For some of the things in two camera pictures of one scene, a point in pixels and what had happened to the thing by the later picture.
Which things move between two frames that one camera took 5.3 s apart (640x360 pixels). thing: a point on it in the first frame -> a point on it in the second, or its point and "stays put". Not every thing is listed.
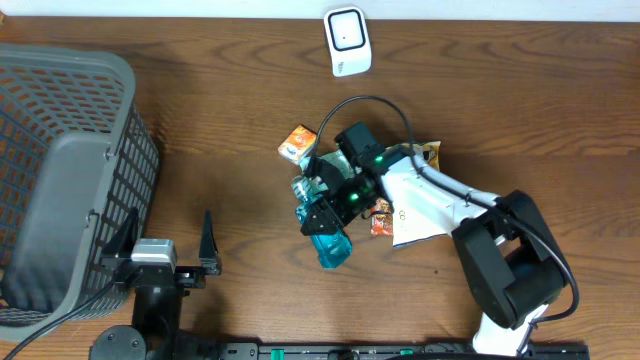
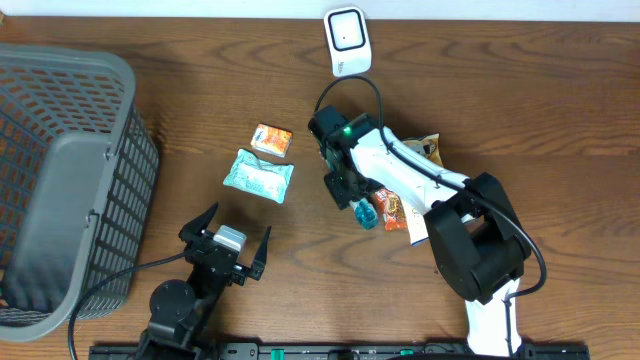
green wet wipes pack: x=339 y=159 -> x=260 y=177
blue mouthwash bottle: x=334 y=247 -> x=366 y=214
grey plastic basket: x=77 y=152 stays put
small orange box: x=299 y=145 -> x=271 y=140
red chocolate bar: x=381 y=225 -> x=392 y=210
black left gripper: x=192 y=279 -> x=194 y=230
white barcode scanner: x=349 y=40 stays put
